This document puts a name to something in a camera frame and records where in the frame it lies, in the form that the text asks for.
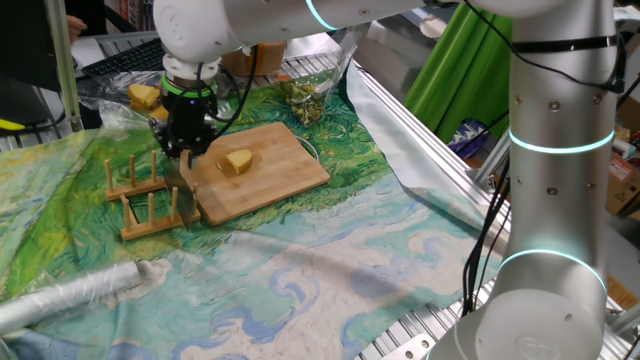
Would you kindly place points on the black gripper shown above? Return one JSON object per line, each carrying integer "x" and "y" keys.
{"x": 190, "y": 120}

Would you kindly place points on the steel kitchen knife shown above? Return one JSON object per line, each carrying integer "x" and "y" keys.
{"x": 182, "y": 200}

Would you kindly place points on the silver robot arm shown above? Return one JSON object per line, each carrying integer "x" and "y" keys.
{"x": 555, "y": 200}

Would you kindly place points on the bare person hand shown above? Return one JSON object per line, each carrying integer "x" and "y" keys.
{"x": 76, "y": 27}

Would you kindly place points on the small potato chunk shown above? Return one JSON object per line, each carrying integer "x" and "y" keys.
{"x": 159, "y": 114}

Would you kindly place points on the thin potato slice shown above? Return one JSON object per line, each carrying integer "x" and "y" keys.
{"x": 220, "y": 165}

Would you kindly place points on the wooden peg rack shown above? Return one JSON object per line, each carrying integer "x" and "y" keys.
{"x": 155, "y": 225}

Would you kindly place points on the bamboo cutting board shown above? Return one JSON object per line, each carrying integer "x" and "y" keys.
{"x": 280, "y": 170}

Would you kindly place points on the black keyboard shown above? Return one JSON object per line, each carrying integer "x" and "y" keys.
{"x": 120, "y": 60}

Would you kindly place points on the plain brown cardboard box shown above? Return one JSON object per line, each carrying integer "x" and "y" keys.
{"x": 265, "y": 57}

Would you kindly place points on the bag of chopped greens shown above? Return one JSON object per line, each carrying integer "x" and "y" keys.
{"x": 305, "y": 105}

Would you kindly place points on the painted landscape tablecloth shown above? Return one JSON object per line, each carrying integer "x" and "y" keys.
{"x": 300, "y": 275}

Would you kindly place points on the plastic wrapped roll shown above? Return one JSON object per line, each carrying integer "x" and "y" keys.
{"x": 75, "y": 292}

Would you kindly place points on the blue patterned bag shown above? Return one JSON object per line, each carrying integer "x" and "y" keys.
{"x": 467, "y": 137}

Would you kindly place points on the green fabric curtain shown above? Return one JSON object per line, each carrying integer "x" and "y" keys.
{"x": 460, "y": 75}

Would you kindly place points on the cardboard box with label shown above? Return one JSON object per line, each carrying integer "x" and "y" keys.
{"x": 625, "y": 190}

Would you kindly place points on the aluminium frame post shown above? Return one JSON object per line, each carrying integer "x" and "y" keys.
{"x": 62, "y": 65}

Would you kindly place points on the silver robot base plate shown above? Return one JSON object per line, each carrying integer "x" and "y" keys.
{"x": 410, "y": 350}

